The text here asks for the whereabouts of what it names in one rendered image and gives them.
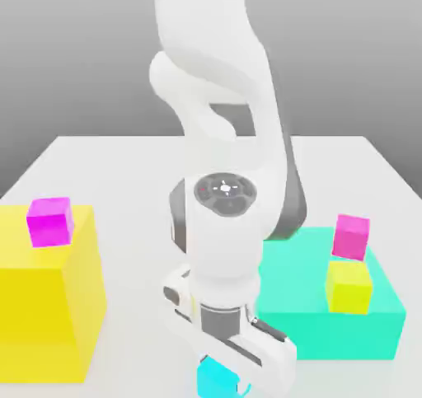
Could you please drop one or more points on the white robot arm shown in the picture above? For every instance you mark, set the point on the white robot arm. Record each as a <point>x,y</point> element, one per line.
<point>224,239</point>

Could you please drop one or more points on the small pink cube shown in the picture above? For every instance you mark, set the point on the small pink cube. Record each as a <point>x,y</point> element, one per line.
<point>350,238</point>

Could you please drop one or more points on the small magenta cube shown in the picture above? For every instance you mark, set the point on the small magenta cube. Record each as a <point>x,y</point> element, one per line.
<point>49,223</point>

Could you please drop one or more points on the large teal box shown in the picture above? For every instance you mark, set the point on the large teal box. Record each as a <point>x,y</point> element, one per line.
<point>296,292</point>

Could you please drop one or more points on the small cyan cube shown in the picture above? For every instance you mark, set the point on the small cyan cube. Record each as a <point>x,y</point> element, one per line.
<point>214,378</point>

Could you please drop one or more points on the large yellow box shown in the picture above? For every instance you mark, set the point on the large yellow box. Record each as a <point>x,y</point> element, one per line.
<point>36,312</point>

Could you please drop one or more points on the small yellow cube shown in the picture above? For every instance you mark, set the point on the small yellow cube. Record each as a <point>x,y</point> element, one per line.
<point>348,289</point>

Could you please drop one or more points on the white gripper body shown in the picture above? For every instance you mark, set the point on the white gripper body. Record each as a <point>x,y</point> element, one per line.
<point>277,358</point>

